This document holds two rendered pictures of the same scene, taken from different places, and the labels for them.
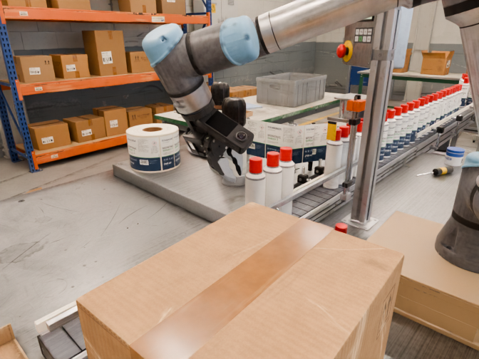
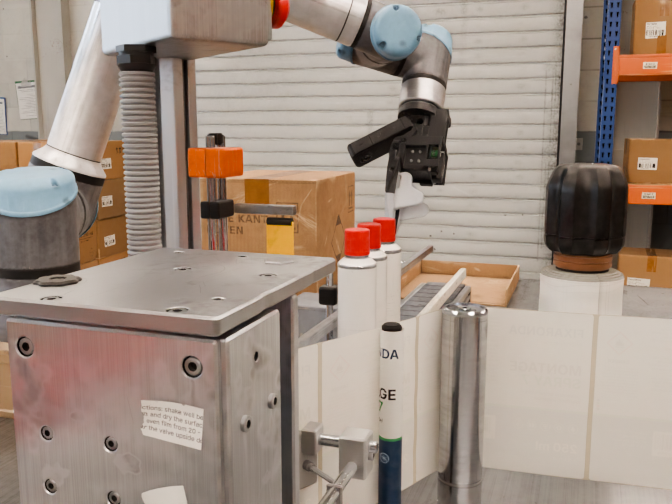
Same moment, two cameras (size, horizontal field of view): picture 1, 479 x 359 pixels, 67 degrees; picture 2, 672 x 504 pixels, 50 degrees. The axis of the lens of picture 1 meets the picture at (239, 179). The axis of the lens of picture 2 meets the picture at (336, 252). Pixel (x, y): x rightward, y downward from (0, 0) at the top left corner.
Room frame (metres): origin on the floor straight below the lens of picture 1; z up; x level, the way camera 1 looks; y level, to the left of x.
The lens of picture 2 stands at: (1.78, -0.52, 1.21)
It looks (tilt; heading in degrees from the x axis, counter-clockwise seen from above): 10 degrees down; 156
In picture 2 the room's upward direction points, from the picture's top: straight up
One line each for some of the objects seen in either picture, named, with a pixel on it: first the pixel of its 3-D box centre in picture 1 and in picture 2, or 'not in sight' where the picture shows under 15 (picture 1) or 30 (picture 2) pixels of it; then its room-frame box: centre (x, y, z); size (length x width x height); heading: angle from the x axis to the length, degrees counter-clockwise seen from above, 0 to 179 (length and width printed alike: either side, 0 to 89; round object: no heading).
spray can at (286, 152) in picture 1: (284, 182); (356, 305); (0.94, -0.13, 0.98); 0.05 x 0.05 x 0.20
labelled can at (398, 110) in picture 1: (394, 130); not in sight; (1.53, -0.67, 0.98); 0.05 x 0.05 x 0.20
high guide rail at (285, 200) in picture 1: (267, 210); (357, 302); (0.82, -0.07, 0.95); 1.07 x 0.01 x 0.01; 137
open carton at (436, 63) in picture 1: (435, 62); not in sight; (5.96, -3.11, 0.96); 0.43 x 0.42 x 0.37; 46
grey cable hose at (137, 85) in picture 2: not in sight; (141, 166); (1.11, -0.42, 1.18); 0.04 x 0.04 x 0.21
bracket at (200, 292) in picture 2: (355, 97); (183, 280); (1.43, -0.46, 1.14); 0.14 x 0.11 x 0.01; 137
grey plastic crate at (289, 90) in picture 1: (291, 88); not in sight; (3.35, -0.48, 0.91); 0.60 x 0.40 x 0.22; 143
